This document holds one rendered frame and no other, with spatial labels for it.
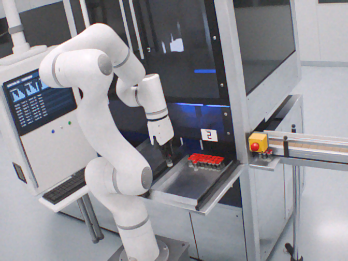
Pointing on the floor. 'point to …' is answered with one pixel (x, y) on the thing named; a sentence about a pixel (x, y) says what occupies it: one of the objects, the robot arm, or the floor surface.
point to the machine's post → (239, 121)
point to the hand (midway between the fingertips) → (167, 153)
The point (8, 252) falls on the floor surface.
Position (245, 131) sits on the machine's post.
